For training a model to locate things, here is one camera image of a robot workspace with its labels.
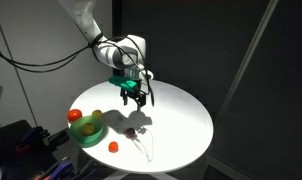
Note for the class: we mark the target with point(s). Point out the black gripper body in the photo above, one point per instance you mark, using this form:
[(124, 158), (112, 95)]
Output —
[(134, 96)]

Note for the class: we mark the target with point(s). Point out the dark plum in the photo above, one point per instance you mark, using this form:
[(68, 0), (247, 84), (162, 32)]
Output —
[(130, 132)]

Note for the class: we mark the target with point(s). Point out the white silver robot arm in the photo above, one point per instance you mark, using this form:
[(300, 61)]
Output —
[(114, 55)]

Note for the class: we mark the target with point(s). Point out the green plastic bowl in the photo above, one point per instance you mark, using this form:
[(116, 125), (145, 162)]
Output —
[(91, 140)]

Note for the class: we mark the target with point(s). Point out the small yellow fruit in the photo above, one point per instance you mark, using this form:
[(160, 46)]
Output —
[(97, 113)]

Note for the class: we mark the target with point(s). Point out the red strawberry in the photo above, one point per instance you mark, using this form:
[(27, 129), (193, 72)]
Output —
[(113, 147)]

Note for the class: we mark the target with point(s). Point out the red tomato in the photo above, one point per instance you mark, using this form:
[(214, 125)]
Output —
[(74, 115)]

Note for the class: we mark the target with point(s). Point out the purple clamp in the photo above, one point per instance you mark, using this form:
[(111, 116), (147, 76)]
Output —
[(62, 168)]

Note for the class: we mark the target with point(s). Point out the grey diagonal metal pole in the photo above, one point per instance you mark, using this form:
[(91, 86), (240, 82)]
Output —
[(246, 60)]

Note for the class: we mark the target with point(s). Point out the black equipment box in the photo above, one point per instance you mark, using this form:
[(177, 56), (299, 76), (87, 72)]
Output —
[(11, 160)]

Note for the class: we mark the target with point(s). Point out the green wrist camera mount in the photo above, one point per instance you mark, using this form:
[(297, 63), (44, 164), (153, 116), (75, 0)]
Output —
[(124, 83)]

